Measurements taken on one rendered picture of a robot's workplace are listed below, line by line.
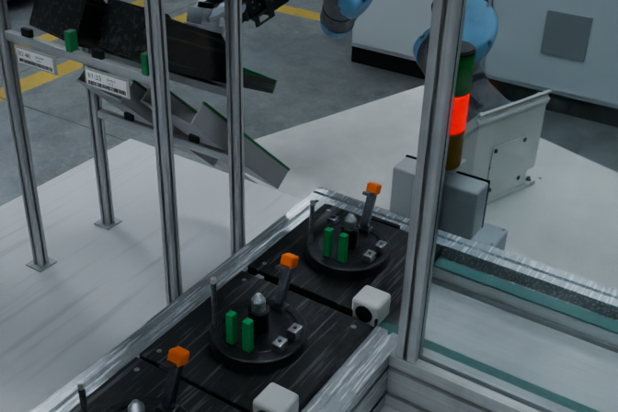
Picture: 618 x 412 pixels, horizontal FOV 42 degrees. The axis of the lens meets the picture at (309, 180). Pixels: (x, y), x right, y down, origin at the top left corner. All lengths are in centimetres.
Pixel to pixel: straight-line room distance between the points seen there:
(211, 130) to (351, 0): 48
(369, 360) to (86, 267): 61
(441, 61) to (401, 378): 49
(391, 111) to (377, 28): 251
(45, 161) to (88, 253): 222
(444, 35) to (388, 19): 364
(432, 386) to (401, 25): 350
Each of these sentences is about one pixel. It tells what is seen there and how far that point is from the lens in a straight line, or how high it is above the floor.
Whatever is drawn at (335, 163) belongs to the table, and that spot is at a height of 86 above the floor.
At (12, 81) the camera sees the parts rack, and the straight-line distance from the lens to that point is 140.
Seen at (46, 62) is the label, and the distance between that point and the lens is 130.
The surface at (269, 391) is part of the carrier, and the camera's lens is 109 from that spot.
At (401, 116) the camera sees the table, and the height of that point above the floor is 86.
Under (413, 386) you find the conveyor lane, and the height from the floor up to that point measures 92.
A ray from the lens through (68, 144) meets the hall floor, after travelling 391.
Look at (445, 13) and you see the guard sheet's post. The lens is 94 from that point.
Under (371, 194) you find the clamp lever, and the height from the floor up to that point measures 106.
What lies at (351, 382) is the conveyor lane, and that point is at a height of 96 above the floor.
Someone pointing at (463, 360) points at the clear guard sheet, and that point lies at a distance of 116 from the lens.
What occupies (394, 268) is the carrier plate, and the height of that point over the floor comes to 97.
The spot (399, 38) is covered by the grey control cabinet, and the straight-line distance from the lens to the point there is 458.
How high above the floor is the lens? 175
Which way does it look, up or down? 30 degrees down
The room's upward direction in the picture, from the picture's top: 2 degrees clockwise
